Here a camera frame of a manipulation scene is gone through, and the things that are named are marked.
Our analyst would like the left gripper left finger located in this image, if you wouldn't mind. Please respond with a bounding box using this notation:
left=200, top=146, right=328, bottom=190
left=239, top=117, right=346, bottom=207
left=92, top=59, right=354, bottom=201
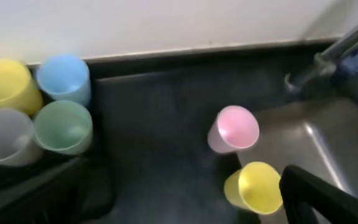
left=0, top=158, right=90, bottom=224

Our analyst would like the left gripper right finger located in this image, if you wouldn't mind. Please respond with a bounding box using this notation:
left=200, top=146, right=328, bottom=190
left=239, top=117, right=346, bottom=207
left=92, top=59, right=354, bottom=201
left=279, top=164, right=358, bottom=224

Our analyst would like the yellow cup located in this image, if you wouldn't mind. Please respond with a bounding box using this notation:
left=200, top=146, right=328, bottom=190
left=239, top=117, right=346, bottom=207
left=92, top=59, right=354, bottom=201
left=0, top=58, right=44, bottom=116
left=223, top=161, right=284, bottom=215

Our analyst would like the pink cup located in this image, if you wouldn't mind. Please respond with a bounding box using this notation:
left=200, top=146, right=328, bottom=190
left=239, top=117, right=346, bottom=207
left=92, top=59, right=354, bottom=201
left=206, top=105, right=260, bottom=155

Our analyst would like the black tray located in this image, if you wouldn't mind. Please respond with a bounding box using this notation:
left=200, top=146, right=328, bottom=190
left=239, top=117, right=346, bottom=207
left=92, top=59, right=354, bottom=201
left=0, top=60, right=116, bottom=224

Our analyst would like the steel sink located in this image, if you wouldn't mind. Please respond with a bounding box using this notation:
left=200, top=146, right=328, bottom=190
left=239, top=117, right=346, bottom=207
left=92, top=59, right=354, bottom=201
left=236, top=95, right=358, bottom=224

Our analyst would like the grey cup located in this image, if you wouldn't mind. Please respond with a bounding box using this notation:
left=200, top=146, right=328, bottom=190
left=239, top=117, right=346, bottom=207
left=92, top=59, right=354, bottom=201
left=0, top=108, right=43, bottom=167

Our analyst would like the green cup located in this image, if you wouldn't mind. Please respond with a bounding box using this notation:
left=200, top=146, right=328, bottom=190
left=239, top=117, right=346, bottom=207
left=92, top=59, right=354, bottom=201
left=33, top=99, right=94, bottom=156

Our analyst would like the blue cup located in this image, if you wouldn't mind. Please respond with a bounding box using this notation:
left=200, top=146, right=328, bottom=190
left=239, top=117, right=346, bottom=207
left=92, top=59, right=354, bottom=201
left=35, top=54, right=92, bottom=107

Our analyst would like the steel tap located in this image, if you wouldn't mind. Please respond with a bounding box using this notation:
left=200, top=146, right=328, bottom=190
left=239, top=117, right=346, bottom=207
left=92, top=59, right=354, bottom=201
left=283, top=9, right=358, bottom=94

